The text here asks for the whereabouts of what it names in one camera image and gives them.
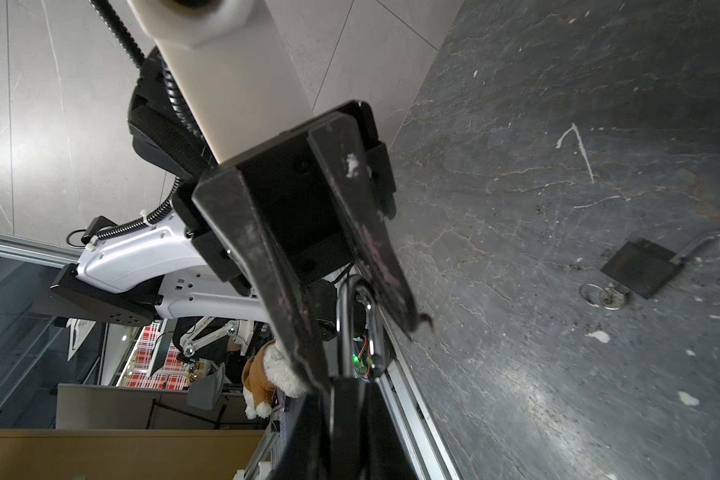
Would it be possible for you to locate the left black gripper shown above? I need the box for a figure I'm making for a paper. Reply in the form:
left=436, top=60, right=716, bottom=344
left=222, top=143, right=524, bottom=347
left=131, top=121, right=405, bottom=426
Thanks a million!
left=175, top=100, right=434, bottom=393

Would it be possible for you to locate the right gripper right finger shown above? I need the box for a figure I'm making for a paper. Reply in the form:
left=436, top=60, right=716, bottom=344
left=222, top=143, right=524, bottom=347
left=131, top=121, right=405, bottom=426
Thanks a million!
left=363, top=383, right=417, bottom=480

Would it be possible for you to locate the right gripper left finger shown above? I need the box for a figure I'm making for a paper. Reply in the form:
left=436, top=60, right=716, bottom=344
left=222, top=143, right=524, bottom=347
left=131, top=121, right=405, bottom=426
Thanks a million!
left=268, top=394, right=331, bottom=480

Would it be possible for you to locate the black padlock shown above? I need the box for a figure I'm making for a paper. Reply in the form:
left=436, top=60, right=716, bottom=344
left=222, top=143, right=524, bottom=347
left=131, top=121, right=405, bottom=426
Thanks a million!
left=328, top=275, right=387, bottom=479
left=578, top=230, right=720, bottom=311

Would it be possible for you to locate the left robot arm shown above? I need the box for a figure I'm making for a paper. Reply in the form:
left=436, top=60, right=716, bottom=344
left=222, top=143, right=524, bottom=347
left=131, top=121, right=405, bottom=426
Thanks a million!
left=52, top=50, right=426, bottom=388

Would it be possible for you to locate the brown plush toy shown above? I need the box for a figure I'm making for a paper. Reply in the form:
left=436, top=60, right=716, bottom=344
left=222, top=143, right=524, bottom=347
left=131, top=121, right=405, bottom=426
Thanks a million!
left=241, top=340, right=308, bottom=420

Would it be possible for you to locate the aluminium front rail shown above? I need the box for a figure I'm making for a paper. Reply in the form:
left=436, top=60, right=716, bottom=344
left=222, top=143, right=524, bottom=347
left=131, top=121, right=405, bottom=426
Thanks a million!
left=239, top=323, right=463, bottom=480

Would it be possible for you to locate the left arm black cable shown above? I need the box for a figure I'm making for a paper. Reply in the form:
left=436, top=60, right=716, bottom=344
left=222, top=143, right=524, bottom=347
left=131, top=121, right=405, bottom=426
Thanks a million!
left=65, top=0, right=217, bottom=248

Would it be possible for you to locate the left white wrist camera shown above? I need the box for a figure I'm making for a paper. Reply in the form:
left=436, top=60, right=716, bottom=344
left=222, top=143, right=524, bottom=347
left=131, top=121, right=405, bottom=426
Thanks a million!
left=129, top=1, right=313, bottom=162

